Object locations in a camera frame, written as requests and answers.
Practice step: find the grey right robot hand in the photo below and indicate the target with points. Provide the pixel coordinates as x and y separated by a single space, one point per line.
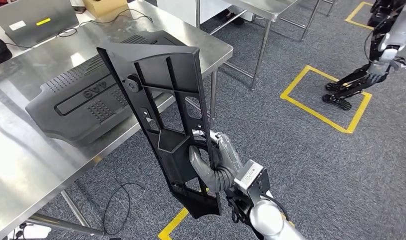
229 152

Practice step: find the black plastic frame part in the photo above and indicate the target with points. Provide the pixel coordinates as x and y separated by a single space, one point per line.
176 159

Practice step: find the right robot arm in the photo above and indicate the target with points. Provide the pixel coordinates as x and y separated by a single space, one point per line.
265 218

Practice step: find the stainless steel workbench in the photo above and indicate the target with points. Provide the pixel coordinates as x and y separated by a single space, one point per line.
30 172

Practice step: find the person's foot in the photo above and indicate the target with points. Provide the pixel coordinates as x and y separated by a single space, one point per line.
237 22

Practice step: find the humanoid robot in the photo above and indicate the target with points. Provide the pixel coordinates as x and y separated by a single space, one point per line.
355 82

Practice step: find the white partition panel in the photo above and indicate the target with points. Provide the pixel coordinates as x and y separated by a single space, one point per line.
179 10

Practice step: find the grey plastic engine cover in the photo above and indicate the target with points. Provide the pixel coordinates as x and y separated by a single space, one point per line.
83 112

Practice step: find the cardboard box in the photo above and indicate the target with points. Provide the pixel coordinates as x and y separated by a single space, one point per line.
103 6

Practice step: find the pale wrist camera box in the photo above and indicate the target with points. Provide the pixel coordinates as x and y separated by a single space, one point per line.
252 175

